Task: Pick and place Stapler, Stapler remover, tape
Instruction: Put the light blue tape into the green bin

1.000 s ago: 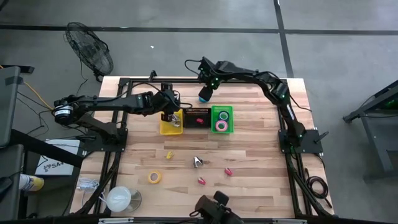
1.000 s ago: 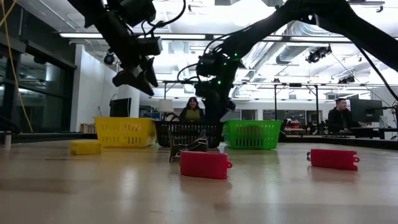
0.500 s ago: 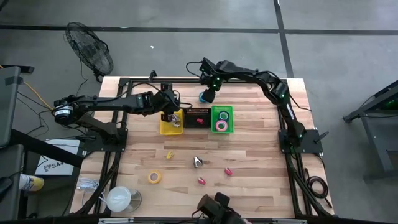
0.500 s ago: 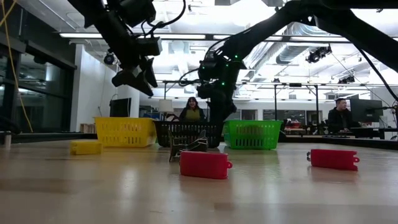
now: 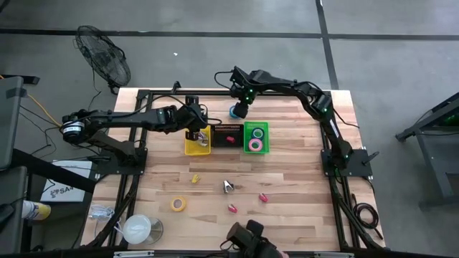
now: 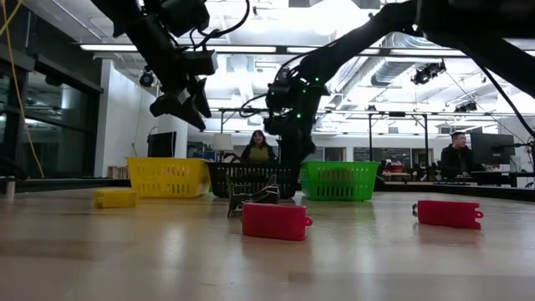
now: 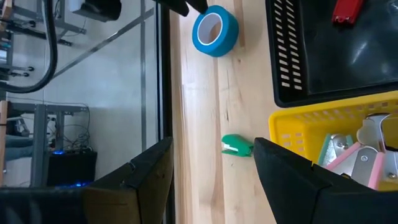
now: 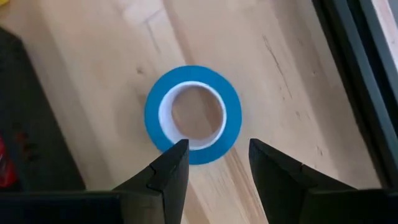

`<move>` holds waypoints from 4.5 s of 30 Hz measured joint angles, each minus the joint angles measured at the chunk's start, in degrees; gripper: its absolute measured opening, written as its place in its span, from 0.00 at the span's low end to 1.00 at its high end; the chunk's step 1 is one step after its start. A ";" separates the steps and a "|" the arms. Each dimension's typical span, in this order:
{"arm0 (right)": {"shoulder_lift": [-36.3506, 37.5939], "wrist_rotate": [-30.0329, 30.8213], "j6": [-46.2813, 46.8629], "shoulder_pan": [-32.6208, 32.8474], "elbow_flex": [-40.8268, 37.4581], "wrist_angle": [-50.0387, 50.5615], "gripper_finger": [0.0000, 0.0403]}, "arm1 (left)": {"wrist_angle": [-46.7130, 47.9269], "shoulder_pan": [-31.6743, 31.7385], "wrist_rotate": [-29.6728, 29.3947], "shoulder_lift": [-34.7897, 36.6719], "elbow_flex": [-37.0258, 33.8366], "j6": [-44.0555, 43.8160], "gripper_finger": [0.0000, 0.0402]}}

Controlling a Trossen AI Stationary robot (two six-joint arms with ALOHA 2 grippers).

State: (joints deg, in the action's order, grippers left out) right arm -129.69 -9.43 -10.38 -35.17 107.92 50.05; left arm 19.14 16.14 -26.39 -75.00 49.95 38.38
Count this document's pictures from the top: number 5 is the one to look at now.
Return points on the green plastic basket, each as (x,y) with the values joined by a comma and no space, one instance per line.
(247,143)

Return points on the light blue tape roll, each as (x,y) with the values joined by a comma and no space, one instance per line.
(231,114)

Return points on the silver bracket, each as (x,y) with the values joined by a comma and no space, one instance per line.
(333,254)
(132,254)

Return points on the pink tape roll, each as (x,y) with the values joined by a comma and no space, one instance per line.
(250,144)

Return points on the black diagonal beam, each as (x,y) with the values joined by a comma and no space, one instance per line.
(54,172)

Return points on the white printed sign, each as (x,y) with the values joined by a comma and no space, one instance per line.
(66,191)

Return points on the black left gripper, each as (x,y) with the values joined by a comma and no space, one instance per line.
(191,118)

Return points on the yellow mini stapler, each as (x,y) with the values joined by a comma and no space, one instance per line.
(196,178)

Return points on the white plastic cup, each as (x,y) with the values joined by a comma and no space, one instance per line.
(137,229)

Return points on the yellow tape roll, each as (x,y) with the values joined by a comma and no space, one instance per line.
(173,204)

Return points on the yellow white spray can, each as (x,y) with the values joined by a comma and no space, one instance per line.
(37,211)

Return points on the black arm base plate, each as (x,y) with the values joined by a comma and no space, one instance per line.
(140,166)
(358,169)

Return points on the maroon staple remover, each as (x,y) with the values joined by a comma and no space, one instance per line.
(205,135)

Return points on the grey cabinet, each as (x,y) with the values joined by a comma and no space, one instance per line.
(9,125)

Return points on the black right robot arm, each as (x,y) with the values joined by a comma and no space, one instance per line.
(287,87)

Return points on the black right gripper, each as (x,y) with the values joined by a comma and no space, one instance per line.
(242,110)

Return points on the black plastic basket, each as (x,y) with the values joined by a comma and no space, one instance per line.
(220,141)

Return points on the black aluminium table frame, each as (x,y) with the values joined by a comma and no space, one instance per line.
(211,93)

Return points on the black floor fan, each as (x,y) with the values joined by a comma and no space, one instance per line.
(104,59)

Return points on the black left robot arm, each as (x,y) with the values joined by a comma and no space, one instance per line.
(125,116)

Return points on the grey metal cart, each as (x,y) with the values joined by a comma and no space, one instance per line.
(430,143)

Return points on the red mini stapler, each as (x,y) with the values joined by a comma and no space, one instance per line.
(230,139)
(263,198)
(232,208)

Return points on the yellow plastic basket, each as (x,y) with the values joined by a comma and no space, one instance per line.
(195,149)

